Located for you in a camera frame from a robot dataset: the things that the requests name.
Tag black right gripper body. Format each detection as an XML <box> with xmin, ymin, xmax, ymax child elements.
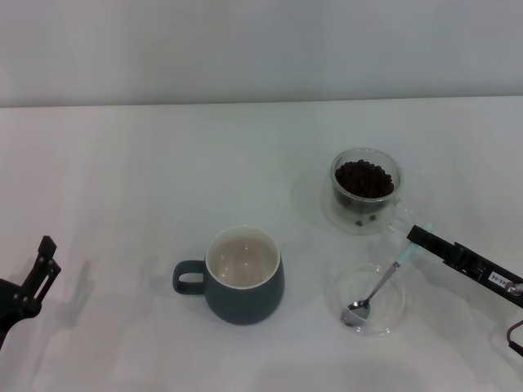
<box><xmin>484</xmin><ymin>267</ymin><xmax>523</xmax><ymax>310</ymax></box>

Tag coffee beans in glass cup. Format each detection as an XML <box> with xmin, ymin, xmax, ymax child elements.
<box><xmin>334</xmin><ymin>159</ymin><xmax>394</xmax><ymax>198</ymax></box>

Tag metal spoon light blue handle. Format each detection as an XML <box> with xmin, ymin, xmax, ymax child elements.
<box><xmin>341</xmin><ymin>222</ymin><xmax>434</xmax><ymax>327</ymax></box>

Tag clear double-wall glass cup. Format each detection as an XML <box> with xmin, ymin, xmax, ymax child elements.
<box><xmin>322</xmin><ymin>147</ymin><xmax>418</xmax><ymax>237</ymax></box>

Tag clear glass saucer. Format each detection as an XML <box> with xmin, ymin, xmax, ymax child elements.
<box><xmin>325</xmin><ymin>263</ymin><xmax>412</xmax><ymax>338</ymax></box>

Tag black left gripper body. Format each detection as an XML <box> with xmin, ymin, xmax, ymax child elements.
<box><xmin>0</xmin><ymin>279</ymin><xmax>42</xmax><ymax>340</ymax></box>

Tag dark grey mug white inside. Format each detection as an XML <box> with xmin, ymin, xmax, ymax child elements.
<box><xmin>172</xmin><ymin>225</ymin><xmax>285</xmax><ymax>327</ymax></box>

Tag dark right gripper cable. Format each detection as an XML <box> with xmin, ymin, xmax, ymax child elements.
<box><xmin>505</xmin><ymin>320</ymin><xmax>523</xmax><ymax>349</ymax></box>

